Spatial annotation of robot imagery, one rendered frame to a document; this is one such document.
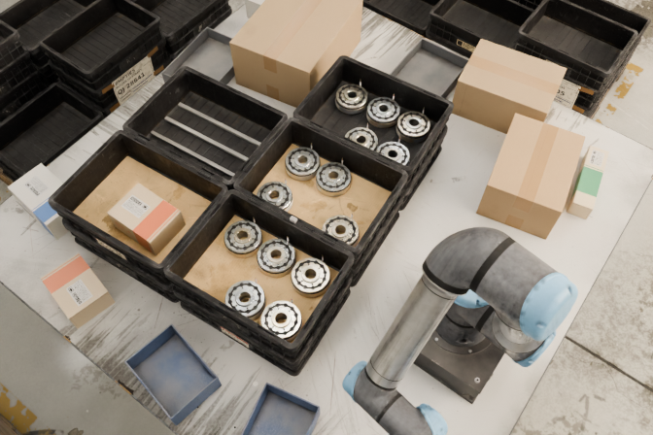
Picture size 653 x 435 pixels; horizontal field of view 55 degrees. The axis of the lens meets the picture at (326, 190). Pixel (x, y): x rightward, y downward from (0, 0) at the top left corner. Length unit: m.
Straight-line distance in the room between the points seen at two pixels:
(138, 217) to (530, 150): 1.15
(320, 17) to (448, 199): 0.76
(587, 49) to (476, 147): 0.93
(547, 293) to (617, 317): 1.73
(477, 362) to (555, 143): 0.73
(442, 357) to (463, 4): 1.91
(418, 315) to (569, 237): 0.94
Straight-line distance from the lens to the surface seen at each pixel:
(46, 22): 3.25
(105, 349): 1.87
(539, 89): 2.16
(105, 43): 2.88
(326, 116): 2.02
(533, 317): 1.09
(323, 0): 2.29
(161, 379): 1.79
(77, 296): 1.87
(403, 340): 1.24
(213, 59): 2.39
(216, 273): 1.74
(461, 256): 1.12
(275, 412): 1.72
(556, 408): 2.59
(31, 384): 2.70
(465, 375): 1.68
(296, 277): 1.68
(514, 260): 1.10
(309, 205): 1.82
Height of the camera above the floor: 2.37
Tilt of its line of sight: 57 degrees down
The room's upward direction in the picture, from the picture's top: straight up
